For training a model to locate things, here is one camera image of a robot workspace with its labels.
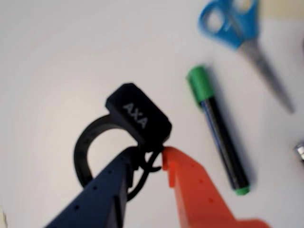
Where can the black marker green cap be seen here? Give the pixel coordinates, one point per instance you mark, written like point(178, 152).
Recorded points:
point(221, 133)

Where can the black AA battery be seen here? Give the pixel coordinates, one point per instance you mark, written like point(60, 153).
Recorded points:
point(300, 152)

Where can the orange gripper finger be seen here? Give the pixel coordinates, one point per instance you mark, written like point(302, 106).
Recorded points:
point(197, 202)

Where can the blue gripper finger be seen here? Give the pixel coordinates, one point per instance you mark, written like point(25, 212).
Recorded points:
point(99, 204)

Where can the black bike light red lens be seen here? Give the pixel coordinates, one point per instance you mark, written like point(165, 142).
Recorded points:
point(137, 111)

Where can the beige masking tape strip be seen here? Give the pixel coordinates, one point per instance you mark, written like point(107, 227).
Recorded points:
point(280, 6)

